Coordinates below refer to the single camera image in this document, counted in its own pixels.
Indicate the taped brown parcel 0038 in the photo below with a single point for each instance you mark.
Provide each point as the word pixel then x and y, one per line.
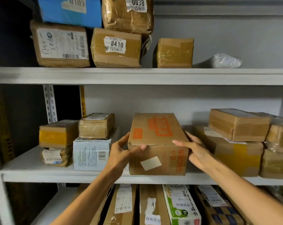
pixel 118 21

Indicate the large box orange print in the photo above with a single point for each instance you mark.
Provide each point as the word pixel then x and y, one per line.
pixel 155 124

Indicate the green and white carton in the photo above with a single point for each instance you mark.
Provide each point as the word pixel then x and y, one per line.
pixel 181 203

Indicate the blue checkered cardboard box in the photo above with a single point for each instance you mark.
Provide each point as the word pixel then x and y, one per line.
pixel 216 213

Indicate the white metal shelf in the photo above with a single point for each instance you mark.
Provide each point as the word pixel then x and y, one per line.
pixel 155 76

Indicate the yellow sticker strip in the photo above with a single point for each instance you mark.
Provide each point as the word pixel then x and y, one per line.
pixel 82 100

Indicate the person's right forearm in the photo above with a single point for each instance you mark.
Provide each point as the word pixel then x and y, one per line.
pixel 244 196

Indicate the person's right hand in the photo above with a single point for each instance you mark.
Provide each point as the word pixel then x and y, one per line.
pixel 200 156

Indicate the dull yellow perforated upright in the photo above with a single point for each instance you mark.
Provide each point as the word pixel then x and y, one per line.
pixel 3 124

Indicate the box with yellow tape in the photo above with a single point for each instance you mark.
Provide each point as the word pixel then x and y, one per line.
pixel 239 159

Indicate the taped brown parcel 0410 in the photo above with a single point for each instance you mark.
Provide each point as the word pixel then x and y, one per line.
pixel 115 59

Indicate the brown box handwritten white label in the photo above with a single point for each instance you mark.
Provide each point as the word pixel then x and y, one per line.
pixel 59 62

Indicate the small taped box 0461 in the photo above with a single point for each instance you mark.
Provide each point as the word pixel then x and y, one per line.
pixel 176 53

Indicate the cardboard box blue striped label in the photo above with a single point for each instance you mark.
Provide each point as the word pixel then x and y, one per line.
pixel 94 128

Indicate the small white plastic bag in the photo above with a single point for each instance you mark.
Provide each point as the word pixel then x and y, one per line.
pixel 225 61

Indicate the person's left hand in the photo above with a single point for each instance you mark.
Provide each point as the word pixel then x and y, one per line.
pixel 118 159

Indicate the small taped cardboard parcel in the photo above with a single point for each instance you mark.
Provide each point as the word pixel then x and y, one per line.
pixel 153 194

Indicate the yellow fronted box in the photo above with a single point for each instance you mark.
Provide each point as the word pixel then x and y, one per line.
pixel 57 135

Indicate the person's left forearm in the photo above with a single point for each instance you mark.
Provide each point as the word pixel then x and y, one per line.
pixel 85 203

